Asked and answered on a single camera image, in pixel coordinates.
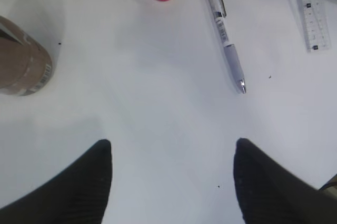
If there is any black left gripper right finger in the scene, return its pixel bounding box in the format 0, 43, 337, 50
233, 138, 336, 223

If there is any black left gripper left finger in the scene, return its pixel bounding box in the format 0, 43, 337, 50
1, 139, 113, 223

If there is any brown coffee bottle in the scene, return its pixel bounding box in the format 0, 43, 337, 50
1, 16, 53, 96

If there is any white grey-grip pen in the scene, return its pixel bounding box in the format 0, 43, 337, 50
208, 0, 247, 94

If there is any clear plastic ruler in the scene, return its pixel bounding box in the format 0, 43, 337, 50
296, 0, 330, 52

